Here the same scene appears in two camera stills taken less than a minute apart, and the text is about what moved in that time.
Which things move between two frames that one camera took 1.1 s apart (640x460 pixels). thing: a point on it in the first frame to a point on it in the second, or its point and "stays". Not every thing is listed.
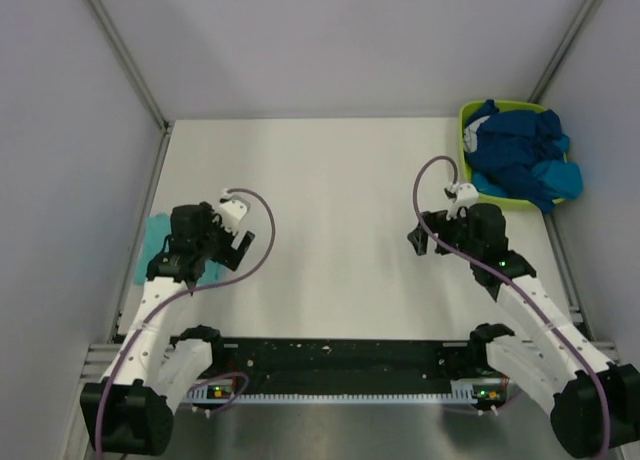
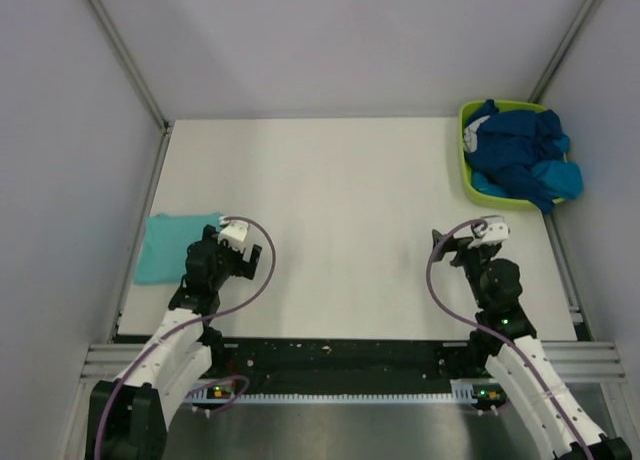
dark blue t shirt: (510, 143) stays
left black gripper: (229, 256) to (243, 268)
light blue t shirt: (554, 179) stays
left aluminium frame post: (121, 51) stays
